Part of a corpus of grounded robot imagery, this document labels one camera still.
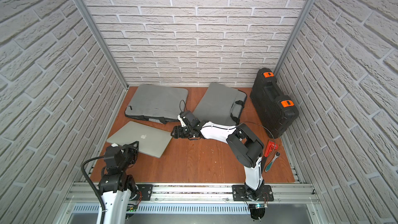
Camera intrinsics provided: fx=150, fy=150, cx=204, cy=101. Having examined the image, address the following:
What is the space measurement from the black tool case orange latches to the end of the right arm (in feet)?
1.31

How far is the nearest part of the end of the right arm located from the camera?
26.8 inches

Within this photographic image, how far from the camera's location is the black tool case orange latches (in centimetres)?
76
